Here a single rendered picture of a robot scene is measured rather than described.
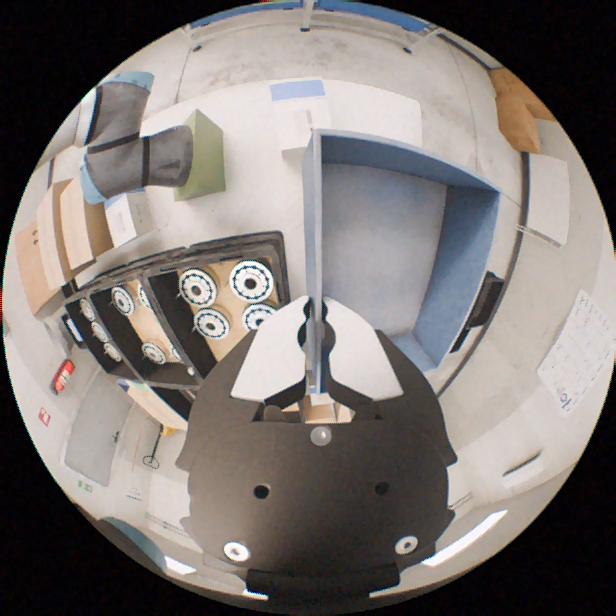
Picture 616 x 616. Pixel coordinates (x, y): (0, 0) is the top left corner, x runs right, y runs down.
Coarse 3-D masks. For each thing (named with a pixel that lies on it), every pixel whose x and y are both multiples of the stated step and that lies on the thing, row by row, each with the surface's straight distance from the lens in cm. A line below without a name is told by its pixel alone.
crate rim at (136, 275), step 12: (120, 276) 53; (132, 276) 47; (96, 288) 62; (144, 288) 46; (96, 312) 70; (156, 312) 48; (168, 336) 51; (120, 348) 74; (156, 384) 78; (168, 384) 73; (180, 384) 69; (192, 384) 66
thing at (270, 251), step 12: (216, 252) 35; (228, 252) 33; (240, 252) 32; (252, 252) 31; (264, 252) 31; (276, 252) 31; (168, 264) 39; (180, 264) 37; (192, 264) 36; (204, 264) 35; (276, 264) 31; (144, 276) 44; (276, 276) 32; (276, 288) 33; (156, 300) 45; (168, 324) 48; (180, 348) 52
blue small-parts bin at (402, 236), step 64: (320, 128) 10; (320, 192) 9; (384, 192) 18; (448, 192) 22; (320, 256) 9; (384, 256) 18; (448, 256) 21; (320, 320) 11; (384, 320) 23; (448, 320) 22; (320, 384) 19
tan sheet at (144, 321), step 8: (136, 280) 62; (136, 288) 64; (136, 312) 70; (144, 312) 67; (152, 312) 65; (136, 320) 73; (144, 320) 70; (152, 320) 67; (136, 328) 77; (144, 328) 73; (152, 328) 70; (160, 328) 67; (144, 336) 77; (152, 336) 73; (160, 336) 70; (168, 344) 71; (168, 360) 79; (176, 360) 77
